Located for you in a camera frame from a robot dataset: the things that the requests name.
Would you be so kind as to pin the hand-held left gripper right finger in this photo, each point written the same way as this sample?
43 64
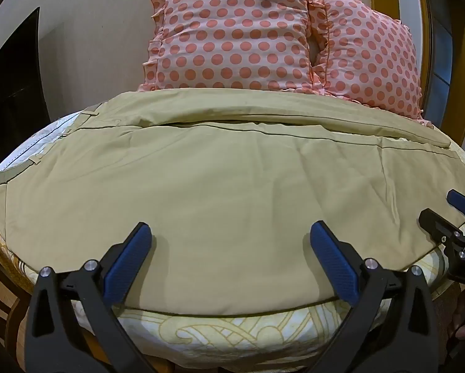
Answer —
335 260

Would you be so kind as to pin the wooden bed frame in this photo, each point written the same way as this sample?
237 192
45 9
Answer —
3 264

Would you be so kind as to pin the white yellow patterned bedsheet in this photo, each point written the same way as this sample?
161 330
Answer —
224 330

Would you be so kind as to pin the dark wooden cabinet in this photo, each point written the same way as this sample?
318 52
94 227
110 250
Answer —
13 89

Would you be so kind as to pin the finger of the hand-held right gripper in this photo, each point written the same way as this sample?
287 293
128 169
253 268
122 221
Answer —
434 222
461 201

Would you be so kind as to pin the pink polka dot pillow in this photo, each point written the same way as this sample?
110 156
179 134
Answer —
232 35
372 54

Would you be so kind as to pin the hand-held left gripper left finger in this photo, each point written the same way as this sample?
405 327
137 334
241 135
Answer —
128 258

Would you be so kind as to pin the khaki pants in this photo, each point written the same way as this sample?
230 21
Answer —
224 186

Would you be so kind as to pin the wooden door frame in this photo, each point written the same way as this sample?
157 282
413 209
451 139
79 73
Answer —
456 66

